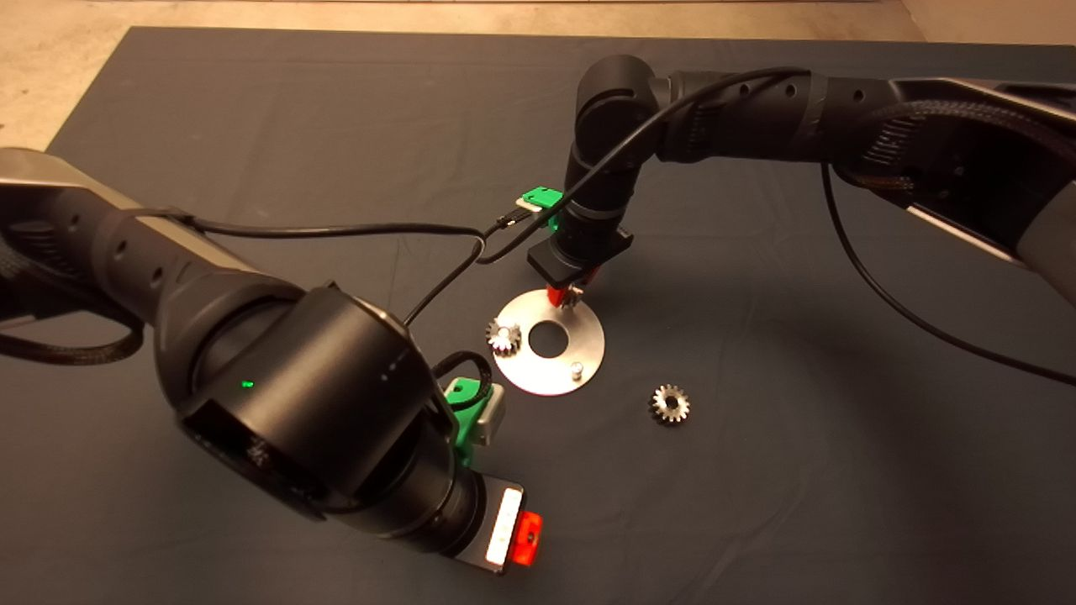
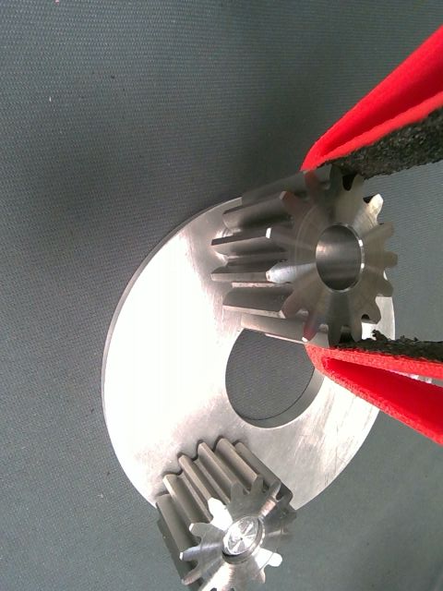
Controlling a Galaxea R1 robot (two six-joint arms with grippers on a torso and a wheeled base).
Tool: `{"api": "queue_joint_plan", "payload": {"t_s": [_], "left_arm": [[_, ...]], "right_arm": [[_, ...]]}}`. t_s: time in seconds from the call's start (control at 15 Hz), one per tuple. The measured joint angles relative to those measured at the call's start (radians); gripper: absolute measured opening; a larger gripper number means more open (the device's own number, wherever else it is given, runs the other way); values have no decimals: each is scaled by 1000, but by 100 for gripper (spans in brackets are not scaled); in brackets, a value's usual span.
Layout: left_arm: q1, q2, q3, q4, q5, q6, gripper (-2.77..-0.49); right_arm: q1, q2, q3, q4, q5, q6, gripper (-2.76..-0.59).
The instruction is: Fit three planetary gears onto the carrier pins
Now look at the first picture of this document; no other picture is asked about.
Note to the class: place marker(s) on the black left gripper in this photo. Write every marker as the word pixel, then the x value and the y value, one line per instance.
pixel 466 521

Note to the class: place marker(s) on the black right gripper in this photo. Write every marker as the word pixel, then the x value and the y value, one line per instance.
pixel 582 248

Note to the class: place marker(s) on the small steel planetary gear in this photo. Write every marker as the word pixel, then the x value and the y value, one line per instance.
pixel 670 404
pixel 570 296
pixel 503 338

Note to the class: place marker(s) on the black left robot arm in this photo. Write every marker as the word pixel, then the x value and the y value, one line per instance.
pixel 319 403

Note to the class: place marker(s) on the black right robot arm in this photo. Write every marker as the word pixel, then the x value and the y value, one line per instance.
pixel 618 97

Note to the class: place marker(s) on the round metal carrier plate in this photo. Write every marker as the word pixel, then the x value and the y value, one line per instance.
pixel 588 353

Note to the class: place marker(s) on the dark grey table cloth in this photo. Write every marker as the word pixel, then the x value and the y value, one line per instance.
pixel 756 504

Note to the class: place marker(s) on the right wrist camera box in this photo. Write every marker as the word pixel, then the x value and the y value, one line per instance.
pixel 528 207

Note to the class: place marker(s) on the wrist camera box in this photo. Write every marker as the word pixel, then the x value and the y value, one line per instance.
pixel 493 418
pixel 528 207

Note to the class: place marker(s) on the right green camera mount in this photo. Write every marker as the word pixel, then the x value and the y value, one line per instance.
pixel 544 200

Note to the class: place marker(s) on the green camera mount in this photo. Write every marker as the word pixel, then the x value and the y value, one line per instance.
pixel 464 424
pixel 544 200

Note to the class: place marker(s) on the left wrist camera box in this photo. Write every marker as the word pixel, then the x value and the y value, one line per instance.
pixel 493 418

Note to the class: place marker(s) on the left green camera mount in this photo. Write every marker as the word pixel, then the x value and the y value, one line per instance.
pixel 464 424

